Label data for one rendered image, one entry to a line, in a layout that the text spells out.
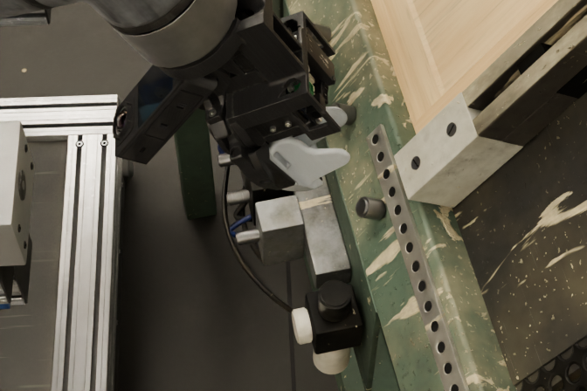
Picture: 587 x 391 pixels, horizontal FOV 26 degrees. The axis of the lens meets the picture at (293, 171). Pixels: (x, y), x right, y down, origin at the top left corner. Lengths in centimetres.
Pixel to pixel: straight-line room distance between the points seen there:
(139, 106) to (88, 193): 139
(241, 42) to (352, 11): 81
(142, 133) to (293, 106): 11
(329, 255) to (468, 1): 36
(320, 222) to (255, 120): 78
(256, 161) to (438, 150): 54
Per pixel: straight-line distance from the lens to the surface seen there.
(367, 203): 148
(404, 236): 146
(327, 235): 162
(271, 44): 82
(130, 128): 90
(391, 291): 147
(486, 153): 140
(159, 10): 77
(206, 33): 79
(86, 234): 224
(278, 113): 85
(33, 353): 217
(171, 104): 86
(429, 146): 142
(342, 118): 95
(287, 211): 161
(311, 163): 93
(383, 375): 215
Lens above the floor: 214
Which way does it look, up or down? 57 degrees down
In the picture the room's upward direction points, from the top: straight up
